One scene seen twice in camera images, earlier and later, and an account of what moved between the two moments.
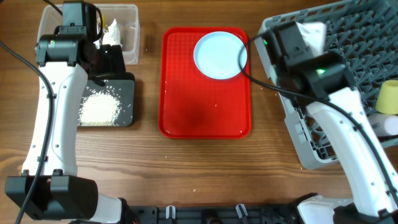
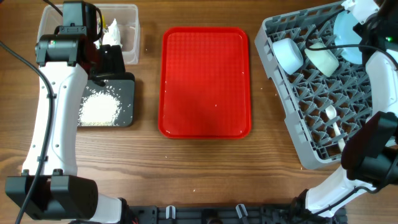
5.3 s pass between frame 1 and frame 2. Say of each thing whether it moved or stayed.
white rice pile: stayed
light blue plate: moved
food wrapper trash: stayed
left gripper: stayed
